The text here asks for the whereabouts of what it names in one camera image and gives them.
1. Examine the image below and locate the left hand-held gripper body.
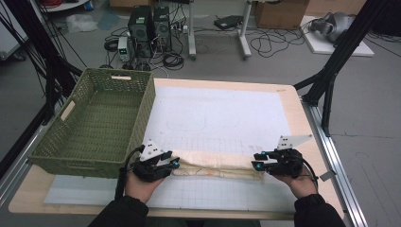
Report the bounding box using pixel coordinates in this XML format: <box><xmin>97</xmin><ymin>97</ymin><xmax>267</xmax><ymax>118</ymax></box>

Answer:
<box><xmin>131</xmin><ymin>139</ymin><xmax>173</xmax><ymax>183</ymax></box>

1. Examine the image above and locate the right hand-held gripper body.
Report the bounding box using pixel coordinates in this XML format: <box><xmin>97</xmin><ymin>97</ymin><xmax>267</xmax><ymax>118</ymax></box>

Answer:
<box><xmin>264</xmin><ymin>134</ymin><xmax>314</xmax><ymax>178</ymax></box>

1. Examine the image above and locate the cream printed cloth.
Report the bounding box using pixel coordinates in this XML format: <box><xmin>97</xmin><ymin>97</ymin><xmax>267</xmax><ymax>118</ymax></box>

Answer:
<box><xmin>171</xmin><ymin>149</ymin><xmax>266</xmax><ymax>182</ymax></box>

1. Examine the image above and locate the green woven basket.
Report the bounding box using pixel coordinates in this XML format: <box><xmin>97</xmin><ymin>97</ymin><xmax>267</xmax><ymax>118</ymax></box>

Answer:
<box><xmin>27</xmin><ymin>67</ymin><xmax>157</xmax><ymax>179</ymax></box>

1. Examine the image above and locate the person's left hand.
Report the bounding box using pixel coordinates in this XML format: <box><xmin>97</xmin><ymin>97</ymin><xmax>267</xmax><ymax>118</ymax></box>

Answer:
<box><xmin>125</xmin><ymin>171</ymin><xmax>167</xmax><ymax>204</ymax></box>

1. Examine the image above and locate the person's right hand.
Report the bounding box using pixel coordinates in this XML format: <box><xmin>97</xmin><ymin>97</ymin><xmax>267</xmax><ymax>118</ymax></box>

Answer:
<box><xmin>272</xmin><ymin>171</ymin><xmax>319</xmax><ymax>201</ymax></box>

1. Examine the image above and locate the grey tape piece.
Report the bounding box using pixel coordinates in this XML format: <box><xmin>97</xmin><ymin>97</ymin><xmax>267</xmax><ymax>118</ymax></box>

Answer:
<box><xmin>319</xmin><ymin>169</ymin><xmax>338</xmax><ymax>183</ymax></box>

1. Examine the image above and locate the white grid mat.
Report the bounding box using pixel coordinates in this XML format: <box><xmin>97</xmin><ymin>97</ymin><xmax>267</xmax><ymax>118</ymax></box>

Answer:
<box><xmin>44</xmin><ymin>85</ymin><xmax>313</xmax><ymax>213</ymax></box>

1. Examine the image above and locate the grey bench power supply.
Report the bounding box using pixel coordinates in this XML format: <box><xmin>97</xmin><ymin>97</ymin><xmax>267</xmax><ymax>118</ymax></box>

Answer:
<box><xmin>117</xmin><ymin>36</ymin><xmax>131</xmax><ymax>63</ymax></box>

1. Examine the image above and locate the white floor board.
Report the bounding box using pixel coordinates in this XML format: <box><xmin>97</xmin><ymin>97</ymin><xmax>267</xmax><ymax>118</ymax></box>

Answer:
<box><xmin>300</xmin><ymin>15</ymin><xmax>375</xmax><ymax>58</ymax></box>

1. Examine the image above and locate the white desk leg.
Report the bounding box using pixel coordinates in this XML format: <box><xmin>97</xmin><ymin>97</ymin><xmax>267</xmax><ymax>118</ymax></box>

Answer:
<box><xmin>237</xmin><ymin>0</ymin><xmax>253</xmax><ymax>61</ymax></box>
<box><xmin>187</xmin><ymin>0</ymin><xmax>198</xmax><ymax>61</ymax></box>

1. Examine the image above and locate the black computer tower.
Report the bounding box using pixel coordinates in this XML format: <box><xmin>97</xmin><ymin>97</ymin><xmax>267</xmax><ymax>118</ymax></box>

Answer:
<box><xmin>127</xmin><ymin>5</ymin><xmax>155</xmax><ymax>59</ymax></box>
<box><xmin>152</xmin><ymin>6</ymin><xmax>173</xmax><ymax>53</ymax></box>

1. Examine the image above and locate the black flat case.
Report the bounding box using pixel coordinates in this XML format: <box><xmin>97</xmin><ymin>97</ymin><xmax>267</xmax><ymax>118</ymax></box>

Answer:
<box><xmin>213</xmin><ymin>14</ymin><xmax>244</xmax><ymax>31</ymax></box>

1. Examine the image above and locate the large cardboard box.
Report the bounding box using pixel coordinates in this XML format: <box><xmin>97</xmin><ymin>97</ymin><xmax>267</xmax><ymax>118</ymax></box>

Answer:
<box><xmin>254</xmin><ymin>0</ymin><xmax>310</xmax><ymax>31</ymax></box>

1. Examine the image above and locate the teal floor sheet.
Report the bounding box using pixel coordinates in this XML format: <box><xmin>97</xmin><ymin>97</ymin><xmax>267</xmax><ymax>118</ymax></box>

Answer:
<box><xmin>96</xmin><ymin>10</ymin><xmax>121</xmax><ymax>31</ymax></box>

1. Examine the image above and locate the grey robot head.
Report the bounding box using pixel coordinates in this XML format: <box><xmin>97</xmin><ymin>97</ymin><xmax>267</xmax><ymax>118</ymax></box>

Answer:
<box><xmin>308</xmin><ymin>11</ymin><xmax>356</xmax><ymax>44</ymax></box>

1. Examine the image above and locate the clear plastic bag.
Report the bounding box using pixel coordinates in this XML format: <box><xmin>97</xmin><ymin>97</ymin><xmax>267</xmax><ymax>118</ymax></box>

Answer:
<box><xmin>65</xmin><ymin>12</ymin><xmax>99</xmax><ymax>34</ymax></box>

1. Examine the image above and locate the white round tabletop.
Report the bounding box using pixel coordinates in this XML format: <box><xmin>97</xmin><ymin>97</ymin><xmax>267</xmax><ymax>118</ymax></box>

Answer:
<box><xmin>39</xmin><ymin>0</ymin><xmax>91</xmax><ymax>13</ymax></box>

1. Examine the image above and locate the white cabinet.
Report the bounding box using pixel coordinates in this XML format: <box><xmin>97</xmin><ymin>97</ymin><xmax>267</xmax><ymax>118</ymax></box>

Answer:
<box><xmin>0</xmin><ymin>10</ymin><xmax>28</xmax><ymax>61</ymax></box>

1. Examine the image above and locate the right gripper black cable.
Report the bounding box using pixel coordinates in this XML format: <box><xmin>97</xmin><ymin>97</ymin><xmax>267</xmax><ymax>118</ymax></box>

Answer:
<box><xmin>301</xmin><ymin>157</ymin><xmax>320</xmax><ymax>190</ymax></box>

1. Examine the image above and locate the aluminium rail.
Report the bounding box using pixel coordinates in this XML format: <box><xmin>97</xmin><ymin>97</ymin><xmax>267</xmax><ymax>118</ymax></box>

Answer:
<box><xmin>301</xmin><ymin>98</ymin><xmax>369</xmax><ymax>227</ymax></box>
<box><xmin>0</xmin><ymin>124</ymin><xmax>45</xmax><ymax>207</ymax></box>

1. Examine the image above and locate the black cable coil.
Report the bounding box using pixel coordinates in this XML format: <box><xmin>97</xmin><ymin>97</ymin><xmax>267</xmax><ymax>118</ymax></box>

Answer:
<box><xmin>162</xmin><ymin>51</ymin><xmax>185</xmax><ymax>71</ymax></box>

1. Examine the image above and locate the tangle of black floor cables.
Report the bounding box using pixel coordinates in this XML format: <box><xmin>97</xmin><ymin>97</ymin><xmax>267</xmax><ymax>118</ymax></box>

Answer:
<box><xmin>250</xmin><ymin>18</ymin><xmax>316</xmax><ymax>59</ymax></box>

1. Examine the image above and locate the black metal stand with cables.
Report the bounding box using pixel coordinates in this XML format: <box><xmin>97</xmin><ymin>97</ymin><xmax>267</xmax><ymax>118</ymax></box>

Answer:
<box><xmin>0</xmin><ymin>0</ymin><xmax>84</xmax><ymax>179</ymax></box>

